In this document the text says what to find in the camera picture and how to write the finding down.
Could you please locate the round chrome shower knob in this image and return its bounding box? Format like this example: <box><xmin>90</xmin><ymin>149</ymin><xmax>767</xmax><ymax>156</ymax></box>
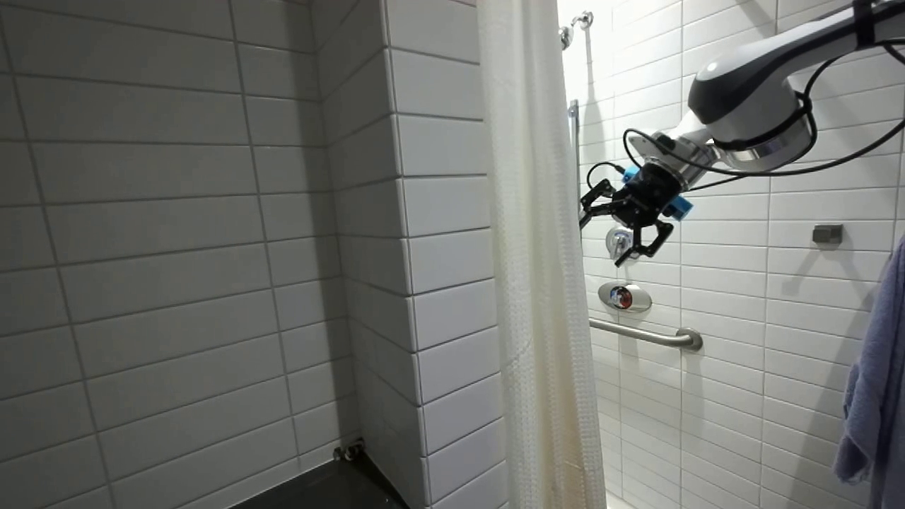
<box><xmin>605</xmin><ymin>227</ymin><xmax>634</xmax><ymax>262</ymax></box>

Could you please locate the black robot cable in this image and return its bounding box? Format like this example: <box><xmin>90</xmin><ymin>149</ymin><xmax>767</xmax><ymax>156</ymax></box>
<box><xmin>582</xmin><ymin>0</ymin><xmax>905</xmax><ymax>195</ymax></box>

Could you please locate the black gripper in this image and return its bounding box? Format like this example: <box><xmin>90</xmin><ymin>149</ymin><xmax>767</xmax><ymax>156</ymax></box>
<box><xmin>579</xmin><ymin>163</ymin><xmax>684</xmax><ymax>265</ymax></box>

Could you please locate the chrome shower head bracket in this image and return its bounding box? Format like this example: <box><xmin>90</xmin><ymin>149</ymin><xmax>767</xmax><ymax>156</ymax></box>
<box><xmin>561</xmin><ymin>10</ymin><xmax>593</xmax><ymax>51</ymax></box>

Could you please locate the chrome grab bar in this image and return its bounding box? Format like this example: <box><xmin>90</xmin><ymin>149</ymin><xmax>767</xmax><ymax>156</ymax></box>
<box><xmin>589</xmin><ymin>320</ymin><xmax>705</xmax><ymax>351</ymax></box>

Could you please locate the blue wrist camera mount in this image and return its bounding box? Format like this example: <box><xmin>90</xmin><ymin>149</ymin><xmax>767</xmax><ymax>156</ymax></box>
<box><xmin>622</xmin><ymin>163</ymin><xmax>692</xmax><ymax>219</ymax></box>

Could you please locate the dark wall hook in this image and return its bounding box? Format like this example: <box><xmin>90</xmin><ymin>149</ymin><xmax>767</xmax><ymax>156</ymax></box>
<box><xmin>811</xmin><ymin>222</ymin><xmax>845</xmax><ymax>245</ymax></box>

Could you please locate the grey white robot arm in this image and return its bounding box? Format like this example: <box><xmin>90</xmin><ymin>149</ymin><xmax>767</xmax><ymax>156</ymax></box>
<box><xmin>579</xmin><ymin>0</ymin><xmax>905</xmax><ymax>265</ymax></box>

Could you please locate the white shower curtain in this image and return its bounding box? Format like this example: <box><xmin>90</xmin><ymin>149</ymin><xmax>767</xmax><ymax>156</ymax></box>
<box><xmin>479</xmin><ymin>0</ymin><xmax>608</xmax><ymax>509</ymax></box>

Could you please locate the lavender hanging towel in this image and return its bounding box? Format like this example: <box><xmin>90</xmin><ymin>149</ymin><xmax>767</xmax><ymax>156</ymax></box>
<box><xmin>835</xmin><ymin>241</ymin><xmax>905</xmax><ymax>509</ymax></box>

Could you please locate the chrome vertical slide bar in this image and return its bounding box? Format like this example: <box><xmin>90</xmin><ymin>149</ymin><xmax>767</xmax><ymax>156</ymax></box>
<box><xmin>567</xmin><ymin>99</ymin><xmax>582</xmax><ymax>212</ymax></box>

